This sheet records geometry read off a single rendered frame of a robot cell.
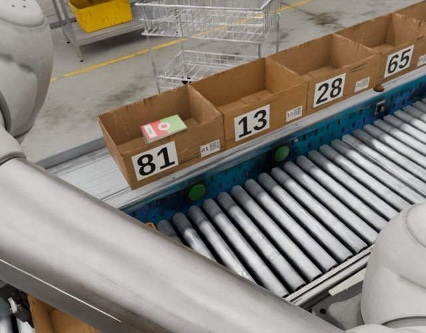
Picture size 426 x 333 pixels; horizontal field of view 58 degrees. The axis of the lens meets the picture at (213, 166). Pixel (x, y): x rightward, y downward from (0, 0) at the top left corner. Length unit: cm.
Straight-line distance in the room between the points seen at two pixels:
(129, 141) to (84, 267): 131
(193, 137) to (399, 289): 99
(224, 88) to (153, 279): 144
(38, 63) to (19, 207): 18
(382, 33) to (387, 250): 185
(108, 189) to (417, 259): 113
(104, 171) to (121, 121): 21
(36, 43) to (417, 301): 50
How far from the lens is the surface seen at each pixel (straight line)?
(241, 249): 132
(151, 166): 135
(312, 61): 199
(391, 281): 52
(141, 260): 33
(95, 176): 151
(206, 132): 139
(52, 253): 34
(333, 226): 141
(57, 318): 132
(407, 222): 53
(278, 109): 154
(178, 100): 163
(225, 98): 174
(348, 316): 71
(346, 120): 183
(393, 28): 230
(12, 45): 45
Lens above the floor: 181
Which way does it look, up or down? 41 degrees down
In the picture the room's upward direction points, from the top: 7 degrees counter-clockwise
